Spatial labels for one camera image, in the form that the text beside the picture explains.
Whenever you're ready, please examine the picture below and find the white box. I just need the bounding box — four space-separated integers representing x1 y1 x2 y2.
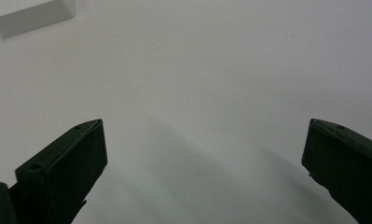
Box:
0 0 76 39

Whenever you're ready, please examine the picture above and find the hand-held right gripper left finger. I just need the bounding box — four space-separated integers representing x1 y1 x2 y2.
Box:
8 119 109 224

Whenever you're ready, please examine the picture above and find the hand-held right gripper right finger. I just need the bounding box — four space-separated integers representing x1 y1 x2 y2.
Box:
301 118 372 224

